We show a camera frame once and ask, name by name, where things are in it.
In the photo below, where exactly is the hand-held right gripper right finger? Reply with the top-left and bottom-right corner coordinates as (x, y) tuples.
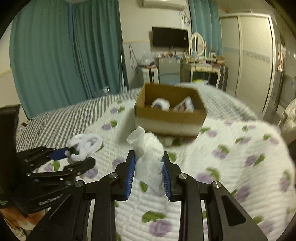
(161, 151), (269, 241)

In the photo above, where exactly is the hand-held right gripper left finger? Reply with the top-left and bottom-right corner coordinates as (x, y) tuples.
(25, 150), (135, 241)

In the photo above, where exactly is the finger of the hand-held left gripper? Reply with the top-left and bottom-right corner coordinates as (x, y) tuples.
(27, 157), (96, 181)
(16, 146), (73, 171)

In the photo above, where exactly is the white fluffy looped rope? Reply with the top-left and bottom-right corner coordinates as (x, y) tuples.
(65, 133), (103, 162)

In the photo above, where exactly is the white gauze roll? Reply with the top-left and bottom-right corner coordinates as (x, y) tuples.
(126, 126), (164, 197)

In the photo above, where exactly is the cardboard box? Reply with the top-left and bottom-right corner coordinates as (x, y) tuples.
(134, 83), (208, 138)

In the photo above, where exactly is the printed soft packet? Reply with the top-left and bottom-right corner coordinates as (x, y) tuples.
(173, 96), (195, 113)

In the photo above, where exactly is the grey striped bedsheet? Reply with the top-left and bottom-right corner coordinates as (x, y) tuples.
(14, 88), (144, 154)

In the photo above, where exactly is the floral white quilt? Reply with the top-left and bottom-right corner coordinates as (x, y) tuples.
(35, 83), (292, 241)

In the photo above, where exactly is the white sock in box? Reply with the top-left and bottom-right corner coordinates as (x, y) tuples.
(151, 98), (171, 111)

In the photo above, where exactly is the small white cabinet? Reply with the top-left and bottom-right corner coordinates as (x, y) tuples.
(141, 67), (160, 85)

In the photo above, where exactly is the wide teal curtain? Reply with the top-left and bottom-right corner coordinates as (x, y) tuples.
(9, 0), (129, 119)

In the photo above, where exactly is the silver mini fridge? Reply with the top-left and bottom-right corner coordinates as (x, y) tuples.
(158, 57), (181, 84)

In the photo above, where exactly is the white dressing table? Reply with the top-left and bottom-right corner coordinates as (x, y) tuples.
(190, 56), (223, 88)

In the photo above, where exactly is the cream cloth bundle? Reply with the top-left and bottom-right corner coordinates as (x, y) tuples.
(280, 98), (296, 144)

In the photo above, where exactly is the white oval vanity mirror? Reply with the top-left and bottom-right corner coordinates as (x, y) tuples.
(189, 32), (208, 59)

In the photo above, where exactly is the cream sliding-door wardrobe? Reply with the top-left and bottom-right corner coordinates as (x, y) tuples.
(219, 14), (277, 114)

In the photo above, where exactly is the narrow teal curtain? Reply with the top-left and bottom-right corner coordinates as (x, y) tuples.
(188, 0), (223, 58)

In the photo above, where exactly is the white air conditioner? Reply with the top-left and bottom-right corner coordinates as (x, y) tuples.
(141, 0), (187, 10)

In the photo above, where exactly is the black wall television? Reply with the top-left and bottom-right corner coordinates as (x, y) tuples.
(152, 26), (188, 49)

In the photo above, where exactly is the red patterned wall hanging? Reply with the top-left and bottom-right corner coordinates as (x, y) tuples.
(277, 42), (287, 73)

